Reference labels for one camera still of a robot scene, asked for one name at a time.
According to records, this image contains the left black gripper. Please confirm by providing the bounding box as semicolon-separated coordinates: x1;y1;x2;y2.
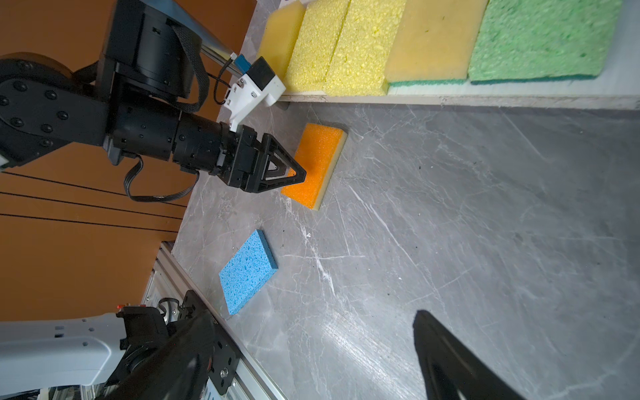
173;114;307;193

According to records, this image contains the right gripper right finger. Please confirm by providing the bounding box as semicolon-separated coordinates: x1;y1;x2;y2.
413;310;522;399

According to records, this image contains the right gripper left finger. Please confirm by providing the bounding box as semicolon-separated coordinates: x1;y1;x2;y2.
105;312;216;399

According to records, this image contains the orange sponge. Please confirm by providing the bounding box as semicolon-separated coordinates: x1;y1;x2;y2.
281;123;348;211

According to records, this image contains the light yellow sponge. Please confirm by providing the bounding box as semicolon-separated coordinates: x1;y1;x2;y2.
323;0;406;97
285;0;350;93

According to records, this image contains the thick yellow sponge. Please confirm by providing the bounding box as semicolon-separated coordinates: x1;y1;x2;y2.
257;1;306;81

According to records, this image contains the dark yellow sponge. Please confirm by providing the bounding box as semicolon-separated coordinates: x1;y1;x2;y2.
384;0;488;84

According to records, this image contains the green sponge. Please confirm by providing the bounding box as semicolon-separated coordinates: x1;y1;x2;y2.
468;0;623;84

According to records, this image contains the white two-tier shelf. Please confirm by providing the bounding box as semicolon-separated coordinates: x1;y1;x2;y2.
280;1;639;110

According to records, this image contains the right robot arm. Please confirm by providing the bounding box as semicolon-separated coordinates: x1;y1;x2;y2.
1;307;518;399

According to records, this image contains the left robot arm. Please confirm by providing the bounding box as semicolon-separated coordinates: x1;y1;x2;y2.
1;1;306;193

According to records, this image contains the large blue sponge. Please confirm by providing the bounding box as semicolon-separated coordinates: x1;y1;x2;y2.
219;230;278;315

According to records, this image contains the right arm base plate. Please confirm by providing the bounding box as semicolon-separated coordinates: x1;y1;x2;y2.
178;290;239;399

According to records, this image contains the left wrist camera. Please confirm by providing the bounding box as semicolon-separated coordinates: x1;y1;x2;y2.
223;56;286;133

